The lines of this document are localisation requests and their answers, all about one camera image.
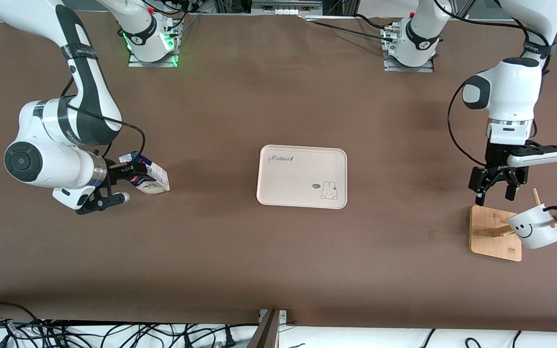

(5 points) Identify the blue white milk carton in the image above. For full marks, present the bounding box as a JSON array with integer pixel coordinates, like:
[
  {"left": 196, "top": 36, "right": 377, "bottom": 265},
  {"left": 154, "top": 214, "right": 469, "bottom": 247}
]
[{"left": 118, "top": 151, "right": 170, "bottom": 196}]

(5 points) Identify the white smiley face mug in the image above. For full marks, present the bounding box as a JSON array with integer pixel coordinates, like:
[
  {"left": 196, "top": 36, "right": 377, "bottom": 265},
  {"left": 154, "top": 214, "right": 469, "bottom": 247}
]
[{"left": 507, "top": 204, "right": 557, "bottom": 250}]

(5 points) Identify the cream rabbit print tray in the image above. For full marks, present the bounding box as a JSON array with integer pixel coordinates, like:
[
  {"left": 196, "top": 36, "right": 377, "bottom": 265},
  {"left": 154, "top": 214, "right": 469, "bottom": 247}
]
[{"left": 256, "top": 144, "right": 348, "bottom": 210}]

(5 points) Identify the wooden mug rack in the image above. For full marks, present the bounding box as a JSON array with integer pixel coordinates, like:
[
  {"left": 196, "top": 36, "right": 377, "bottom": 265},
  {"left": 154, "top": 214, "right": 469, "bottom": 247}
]
[{"left": 470, "top": 188, "right": 557, "bottom": 262}]

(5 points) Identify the brown table cover mat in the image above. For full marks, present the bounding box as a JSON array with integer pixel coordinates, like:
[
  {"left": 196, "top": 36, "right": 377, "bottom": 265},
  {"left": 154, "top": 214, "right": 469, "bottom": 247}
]
[{"left": 0, "top": 10, "right": 557, "bottom": 334}]

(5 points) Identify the dark aluminium profile bar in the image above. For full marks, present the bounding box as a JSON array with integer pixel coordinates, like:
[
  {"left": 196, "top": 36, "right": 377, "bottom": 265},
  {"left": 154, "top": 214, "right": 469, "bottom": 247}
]
[{"left": 247, "top": 309, "right": 280, "bottom": 348}]

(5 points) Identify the white power strip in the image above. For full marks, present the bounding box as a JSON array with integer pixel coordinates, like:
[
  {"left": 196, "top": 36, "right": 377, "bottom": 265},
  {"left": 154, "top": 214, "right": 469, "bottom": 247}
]
[{"left": 252, "top": 0, "right": 322, "bottom": 15}]

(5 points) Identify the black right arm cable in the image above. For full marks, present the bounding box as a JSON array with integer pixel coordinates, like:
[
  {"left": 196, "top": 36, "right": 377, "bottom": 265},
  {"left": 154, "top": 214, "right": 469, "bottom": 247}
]
[{"left": 61, "top": 77, "right": 146, "bottom": 156}]

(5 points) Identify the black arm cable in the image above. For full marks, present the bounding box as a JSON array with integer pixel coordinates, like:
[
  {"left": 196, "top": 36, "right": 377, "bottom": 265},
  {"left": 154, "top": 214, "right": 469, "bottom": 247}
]
[
  {"left": 433, "top": 0, "right": 550, "bottom": 167},
  {"left": 61, "top": 77, "right": 146, "bottom": 156}
]

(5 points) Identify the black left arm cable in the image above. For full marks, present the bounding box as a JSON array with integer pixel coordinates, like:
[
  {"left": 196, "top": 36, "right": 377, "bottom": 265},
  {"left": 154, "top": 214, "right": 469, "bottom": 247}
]
[{"left": 433, "top": 0, "right": 550, "bottom": 167}]

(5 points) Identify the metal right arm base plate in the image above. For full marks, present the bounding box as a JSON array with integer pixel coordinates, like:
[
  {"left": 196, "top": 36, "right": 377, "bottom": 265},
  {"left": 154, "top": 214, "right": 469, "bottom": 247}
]
[{"left": 128, "top": 29, "right": 178, "bottom": 68}]

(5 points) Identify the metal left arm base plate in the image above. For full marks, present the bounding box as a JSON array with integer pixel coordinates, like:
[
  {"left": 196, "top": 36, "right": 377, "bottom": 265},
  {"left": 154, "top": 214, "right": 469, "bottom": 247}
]
[{"left": 382, "top": 27, "right": 435, "bottom": 73}]

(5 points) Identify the black cable on table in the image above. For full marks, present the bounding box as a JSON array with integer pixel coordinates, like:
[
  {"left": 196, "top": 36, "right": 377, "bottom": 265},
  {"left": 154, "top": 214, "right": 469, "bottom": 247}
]
[{"left": 306, "top": 14, "right": 400, "bottom": 42}]

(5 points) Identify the silver metal corner bracket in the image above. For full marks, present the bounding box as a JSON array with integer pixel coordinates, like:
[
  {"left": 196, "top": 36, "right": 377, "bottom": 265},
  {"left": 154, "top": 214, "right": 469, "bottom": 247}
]
[{"left": 259, "top": 309, "right": 288, "bottom": 323}]

